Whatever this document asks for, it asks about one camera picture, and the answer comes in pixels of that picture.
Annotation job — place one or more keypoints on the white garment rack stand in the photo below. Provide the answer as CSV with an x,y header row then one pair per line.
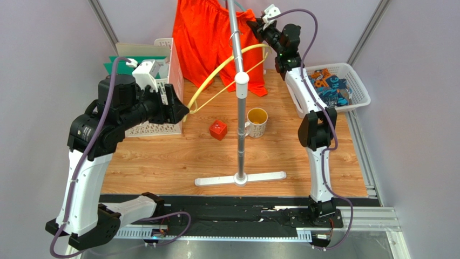
x,y
241,178

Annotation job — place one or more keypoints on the beige file folder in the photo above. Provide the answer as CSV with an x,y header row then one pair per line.
x,y
125,49

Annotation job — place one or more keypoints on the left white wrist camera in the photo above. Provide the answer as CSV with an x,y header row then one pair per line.
x,y
145,73

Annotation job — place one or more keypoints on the white plastic mesh basket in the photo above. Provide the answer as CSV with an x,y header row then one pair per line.
x,y
355,89

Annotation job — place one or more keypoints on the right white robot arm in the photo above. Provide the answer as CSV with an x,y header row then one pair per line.
x,y
316,131

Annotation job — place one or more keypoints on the white mug yellow inside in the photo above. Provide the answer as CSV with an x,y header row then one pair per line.
x,y
256,123

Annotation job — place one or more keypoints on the orange cube power adapter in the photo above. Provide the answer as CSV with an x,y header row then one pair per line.
x,y
218,129

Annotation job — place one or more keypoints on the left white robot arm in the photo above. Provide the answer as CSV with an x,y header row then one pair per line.
x,y
123,103

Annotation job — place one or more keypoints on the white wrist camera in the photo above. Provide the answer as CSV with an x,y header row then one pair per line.
x,y
145,73
269,14

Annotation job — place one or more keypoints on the white perforated file holder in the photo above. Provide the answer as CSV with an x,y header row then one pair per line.
x,y
169,73

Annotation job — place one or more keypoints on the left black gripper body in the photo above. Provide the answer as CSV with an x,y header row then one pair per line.
x,y
156,111

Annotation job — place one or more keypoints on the blue patterned shorts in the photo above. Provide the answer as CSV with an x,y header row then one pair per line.
x,y
332,90

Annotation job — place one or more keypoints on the orange hanging shorts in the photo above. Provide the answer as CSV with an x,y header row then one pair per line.
x,y
202,33

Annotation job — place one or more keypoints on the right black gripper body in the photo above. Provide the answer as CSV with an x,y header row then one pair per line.
x,y
262,31

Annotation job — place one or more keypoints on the green file folder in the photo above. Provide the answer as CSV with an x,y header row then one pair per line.
x,y
122,67

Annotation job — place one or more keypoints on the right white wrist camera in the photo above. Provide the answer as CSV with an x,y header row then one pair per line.
x,y
269,14

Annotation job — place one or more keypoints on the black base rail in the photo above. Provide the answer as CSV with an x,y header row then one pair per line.
x,y
241,216

